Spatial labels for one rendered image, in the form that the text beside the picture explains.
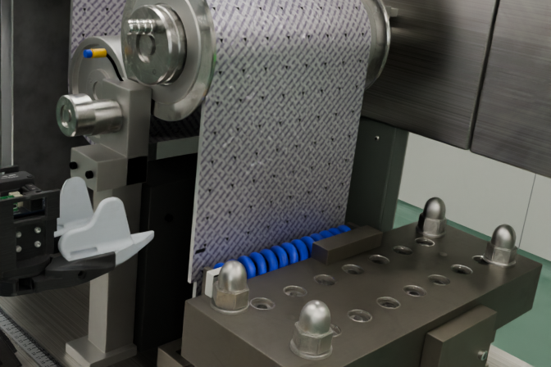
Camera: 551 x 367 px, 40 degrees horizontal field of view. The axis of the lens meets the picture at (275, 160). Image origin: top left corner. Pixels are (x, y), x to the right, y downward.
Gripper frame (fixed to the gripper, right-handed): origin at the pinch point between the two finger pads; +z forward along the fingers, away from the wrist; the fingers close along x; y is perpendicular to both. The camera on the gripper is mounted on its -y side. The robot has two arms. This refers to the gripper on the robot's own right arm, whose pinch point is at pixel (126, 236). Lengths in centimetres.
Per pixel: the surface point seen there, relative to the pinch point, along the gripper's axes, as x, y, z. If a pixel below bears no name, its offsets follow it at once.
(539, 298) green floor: 61, -108, 247
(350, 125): -0.1, 7.0, 29.9
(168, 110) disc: 4.6, 9.9, 7.4
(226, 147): -0.1, 6.9, 11.1
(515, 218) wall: 91, -88, 274
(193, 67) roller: 1.0, 14.8, 7.3
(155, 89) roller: 6.6, 11.5, 7.3
